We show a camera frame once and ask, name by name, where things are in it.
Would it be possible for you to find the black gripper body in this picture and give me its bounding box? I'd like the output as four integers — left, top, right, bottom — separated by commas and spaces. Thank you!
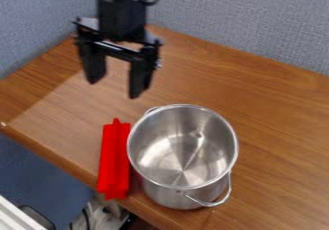
74, 0, 162, 61

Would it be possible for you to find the red plastic block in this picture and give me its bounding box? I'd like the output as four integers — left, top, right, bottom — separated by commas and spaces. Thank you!
97, 118, 131, 200

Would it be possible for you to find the white device under table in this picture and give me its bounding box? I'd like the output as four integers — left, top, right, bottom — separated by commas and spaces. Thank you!
67, 193, 130, 230

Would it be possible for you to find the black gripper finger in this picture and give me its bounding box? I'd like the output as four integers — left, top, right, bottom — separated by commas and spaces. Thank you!
129, 47, 158, 99
78, 42, 107, 84

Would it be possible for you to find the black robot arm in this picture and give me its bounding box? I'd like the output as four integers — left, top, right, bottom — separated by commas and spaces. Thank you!
75, 0, 163, 99

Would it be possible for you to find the black white striped object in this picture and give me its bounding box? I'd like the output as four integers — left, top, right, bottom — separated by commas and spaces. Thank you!
0, 195, 56, 230

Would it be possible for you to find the metal pot with handle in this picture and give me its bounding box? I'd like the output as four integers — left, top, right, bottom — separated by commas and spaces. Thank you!
127, 104, 240, 210

